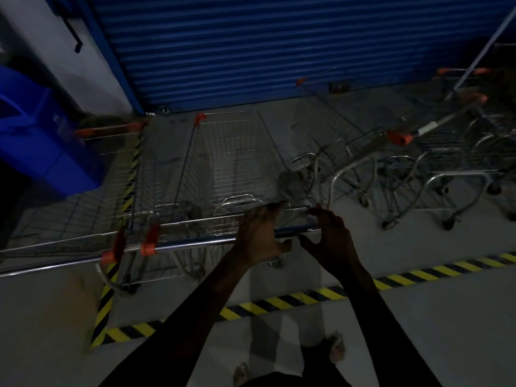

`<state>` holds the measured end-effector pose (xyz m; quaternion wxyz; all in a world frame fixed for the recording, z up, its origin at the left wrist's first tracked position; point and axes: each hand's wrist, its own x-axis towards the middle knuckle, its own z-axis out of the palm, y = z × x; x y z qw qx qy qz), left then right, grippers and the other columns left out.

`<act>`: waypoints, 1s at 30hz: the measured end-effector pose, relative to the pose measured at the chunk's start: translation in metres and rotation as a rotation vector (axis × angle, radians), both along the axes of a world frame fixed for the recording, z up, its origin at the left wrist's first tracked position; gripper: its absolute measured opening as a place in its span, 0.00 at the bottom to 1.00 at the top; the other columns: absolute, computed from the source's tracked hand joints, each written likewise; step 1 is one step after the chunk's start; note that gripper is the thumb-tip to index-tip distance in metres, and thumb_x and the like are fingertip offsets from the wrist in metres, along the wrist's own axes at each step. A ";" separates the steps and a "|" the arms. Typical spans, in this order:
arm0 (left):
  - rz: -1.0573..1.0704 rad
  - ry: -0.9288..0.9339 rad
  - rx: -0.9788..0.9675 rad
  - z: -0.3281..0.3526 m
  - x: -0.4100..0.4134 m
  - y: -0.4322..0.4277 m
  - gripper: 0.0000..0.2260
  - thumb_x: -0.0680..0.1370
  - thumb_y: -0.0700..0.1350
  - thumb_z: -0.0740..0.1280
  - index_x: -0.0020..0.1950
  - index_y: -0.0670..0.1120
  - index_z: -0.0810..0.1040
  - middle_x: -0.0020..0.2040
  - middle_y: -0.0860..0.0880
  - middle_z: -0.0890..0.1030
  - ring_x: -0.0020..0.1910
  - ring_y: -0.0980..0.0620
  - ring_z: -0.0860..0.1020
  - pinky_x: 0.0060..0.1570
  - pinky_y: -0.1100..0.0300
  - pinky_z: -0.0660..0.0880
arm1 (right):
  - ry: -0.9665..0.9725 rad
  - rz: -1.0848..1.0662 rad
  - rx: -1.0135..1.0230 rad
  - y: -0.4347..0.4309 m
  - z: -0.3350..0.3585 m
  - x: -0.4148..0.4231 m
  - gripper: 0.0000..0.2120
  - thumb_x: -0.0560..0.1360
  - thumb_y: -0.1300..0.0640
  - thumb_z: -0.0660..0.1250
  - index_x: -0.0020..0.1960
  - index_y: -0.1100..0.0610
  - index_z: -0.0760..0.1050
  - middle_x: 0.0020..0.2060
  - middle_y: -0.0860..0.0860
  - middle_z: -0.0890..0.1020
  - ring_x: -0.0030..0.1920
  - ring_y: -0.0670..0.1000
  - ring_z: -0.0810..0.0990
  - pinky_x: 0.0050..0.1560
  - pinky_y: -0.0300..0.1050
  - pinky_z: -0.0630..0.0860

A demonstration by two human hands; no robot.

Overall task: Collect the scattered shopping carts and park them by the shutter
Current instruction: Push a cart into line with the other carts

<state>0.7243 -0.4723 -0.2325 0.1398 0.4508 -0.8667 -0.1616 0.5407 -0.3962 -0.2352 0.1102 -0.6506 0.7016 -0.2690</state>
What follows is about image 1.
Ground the person's right foot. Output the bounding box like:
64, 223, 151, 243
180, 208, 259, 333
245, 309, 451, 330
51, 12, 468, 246
328, 332, 347, 364

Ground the person's left foot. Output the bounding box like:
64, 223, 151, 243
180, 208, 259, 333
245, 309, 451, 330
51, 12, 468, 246
233, 361, 250, 387

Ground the person's dark clothing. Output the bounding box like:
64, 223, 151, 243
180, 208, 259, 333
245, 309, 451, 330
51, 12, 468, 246
241, 338, 352, 387

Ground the blue roller shutter door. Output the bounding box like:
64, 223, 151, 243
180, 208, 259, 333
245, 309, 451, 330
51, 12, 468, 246
74, 0, 516, 116

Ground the person's left hand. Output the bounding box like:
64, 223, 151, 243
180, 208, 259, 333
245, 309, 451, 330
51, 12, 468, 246
233, 201, 293, 267

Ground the blue plastic trash bin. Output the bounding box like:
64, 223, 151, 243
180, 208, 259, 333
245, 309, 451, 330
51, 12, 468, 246
0, 66, 105, 198

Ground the person's foot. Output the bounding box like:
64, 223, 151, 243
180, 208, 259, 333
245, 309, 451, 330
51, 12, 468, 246
328, 332, 347, 364
233, 361, 250, 387

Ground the person's right forearm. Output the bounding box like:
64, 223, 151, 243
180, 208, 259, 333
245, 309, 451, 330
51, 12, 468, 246
340, 261, 444, 387

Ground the person's left forearm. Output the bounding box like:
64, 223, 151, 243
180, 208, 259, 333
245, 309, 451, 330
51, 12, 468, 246
98, 253, 259, 387

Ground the person's right hand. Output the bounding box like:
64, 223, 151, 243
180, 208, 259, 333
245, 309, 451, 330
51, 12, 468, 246
297, 207, 362, 278

